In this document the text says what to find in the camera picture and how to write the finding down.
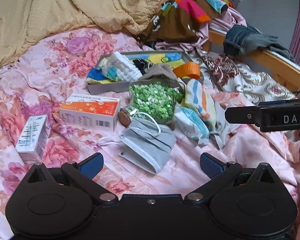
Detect cartoon print box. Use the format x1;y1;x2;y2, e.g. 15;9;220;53
85;50;204;95

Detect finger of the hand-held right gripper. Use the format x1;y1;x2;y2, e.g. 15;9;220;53
259;100;288;106

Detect grey face mask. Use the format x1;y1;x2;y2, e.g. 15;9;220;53
97;111;177;175

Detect small white carton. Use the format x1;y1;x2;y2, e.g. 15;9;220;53
15;115;50;164

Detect black white striped cloth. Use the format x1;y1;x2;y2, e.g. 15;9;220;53
134;58;153;75

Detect blue white packet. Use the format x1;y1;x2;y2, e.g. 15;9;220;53
174;106;210;145

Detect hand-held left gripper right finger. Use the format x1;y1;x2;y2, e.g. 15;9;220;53
184;152;282;203

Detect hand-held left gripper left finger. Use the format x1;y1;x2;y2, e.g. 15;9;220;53
17;152;118;204

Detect pink floral bedsheet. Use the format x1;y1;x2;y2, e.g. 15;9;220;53
0;27;300;240

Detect orange lid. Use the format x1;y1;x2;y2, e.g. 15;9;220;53
173;62;201;80

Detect colourful patchwork cloth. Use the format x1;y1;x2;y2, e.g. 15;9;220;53
137;0;234;49

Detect white gold ornament quilt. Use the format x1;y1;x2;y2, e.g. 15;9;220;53
190;50;298;105

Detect white waffle cloth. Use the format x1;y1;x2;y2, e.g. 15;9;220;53
101;52;143;82

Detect blue jeans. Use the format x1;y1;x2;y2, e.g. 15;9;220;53
223;24;295;62

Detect bottle of green paper stars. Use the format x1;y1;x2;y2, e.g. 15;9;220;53
117;79;184;128

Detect beige drawstring pouch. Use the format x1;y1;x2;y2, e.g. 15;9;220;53
140;64;187;90

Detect wooden bed frame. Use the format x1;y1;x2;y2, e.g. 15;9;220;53
202;29;300;98

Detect blue orange striped cloth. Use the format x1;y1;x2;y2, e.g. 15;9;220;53
181;79;217;130

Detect yellow blanket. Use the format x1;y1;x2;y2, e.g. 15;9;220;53
0;0;167;72

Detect orange white carton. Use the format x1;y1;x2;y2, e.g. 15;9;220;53
59;94;121;132

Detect pale grey cloth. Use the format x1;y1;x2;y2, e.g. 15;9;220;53
207;102;238;150

